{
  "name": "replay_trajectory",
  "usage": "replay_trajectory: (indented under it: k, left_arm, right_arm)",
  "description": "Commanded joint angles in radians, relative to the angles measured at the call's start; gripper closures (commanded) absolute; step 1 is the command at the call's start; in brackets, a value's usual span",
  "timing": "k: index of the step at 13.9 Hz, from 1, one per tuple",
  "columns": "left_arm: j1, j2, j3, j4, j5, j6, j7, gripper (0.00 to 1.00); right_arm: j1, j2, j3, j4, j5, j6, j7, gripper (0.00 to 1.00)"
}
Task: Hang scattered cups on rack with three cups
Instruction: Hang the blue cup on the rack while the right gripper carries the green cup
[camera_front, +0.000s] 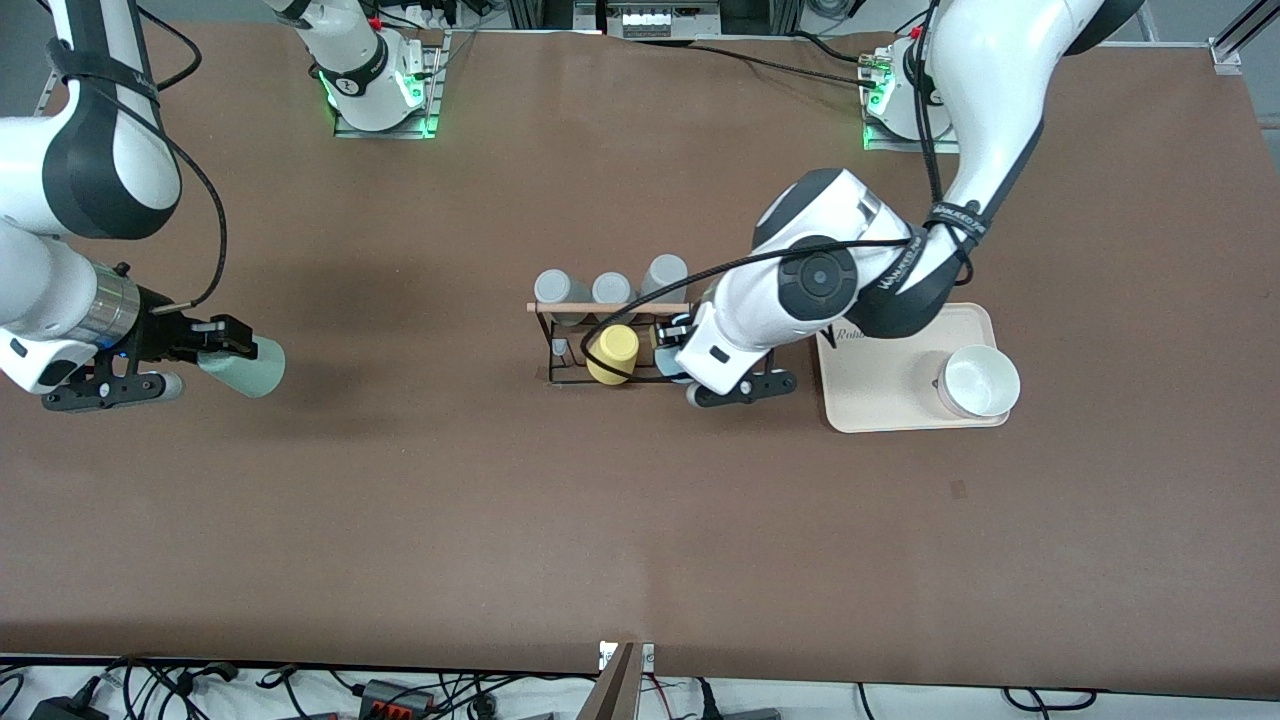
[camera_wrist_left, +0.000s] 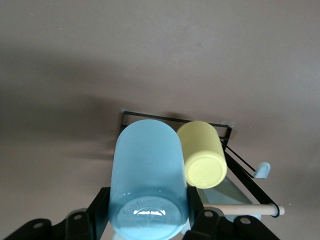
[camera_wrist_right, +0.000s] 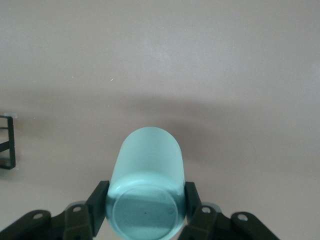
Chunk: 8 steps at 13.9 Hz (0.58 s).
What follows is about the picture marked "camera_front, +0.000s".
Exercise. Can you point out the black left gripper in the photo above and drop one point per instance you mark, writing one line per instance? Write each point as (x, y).
(672, 331)

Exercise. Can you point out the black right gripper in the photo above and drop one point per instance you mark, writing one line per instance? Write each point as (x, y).
(162, 331)

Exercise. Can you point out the light blue cup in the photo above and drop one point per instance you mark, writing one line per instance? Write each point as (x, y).
(668, 365)

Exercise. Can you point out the pale green cup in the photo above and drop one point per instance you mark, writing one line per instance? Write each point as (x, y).
(250, 370)

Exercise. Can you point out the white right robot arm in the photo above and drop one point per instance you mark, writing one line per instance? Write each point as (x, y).
(35, 290)

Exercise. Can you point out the yellow cup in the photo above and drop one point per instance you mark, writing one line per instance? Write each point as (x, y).
(612, 356)

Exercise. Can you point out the grey cup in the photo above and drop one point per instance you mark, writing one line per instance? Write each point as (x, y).
(555, 288)
(612, 288)
(664, 275)

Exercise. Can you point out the beige plastic tray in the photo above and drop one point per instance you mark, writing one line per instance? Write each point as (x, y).
(880, 400)

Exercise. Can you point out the white power strip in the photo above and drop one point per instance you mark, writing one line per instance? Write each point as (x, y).
(645, 22)

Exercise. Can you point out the white bowl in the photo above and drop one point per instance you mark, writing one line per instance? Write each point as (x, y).
(980, 380)

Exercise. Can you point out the black box with orange terminals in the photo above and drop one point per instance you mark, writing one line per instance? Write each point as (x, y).
(395, 698)

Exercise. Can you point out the black power adapter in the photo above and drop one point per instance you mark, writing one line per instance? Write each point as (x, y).
(65, 710)

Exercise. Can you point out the aluminium frame corner profile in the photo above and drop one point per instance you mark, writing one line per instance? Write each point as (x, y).
(46, 95)
(1240, 35)

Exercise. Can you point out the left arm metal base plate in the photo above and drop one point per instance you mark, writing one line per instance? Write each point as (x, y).
(900, 146)

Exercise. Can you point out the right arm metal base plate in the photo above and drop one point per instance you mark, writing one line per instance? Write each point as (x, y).
(432, 90)

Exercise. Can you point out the white pole bracket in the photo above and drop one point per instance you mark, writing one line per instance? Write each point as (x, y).
(646, 657)

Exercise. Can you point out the grey camera pole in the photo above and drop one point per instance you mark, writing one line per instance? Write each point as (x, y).
(612, 690)

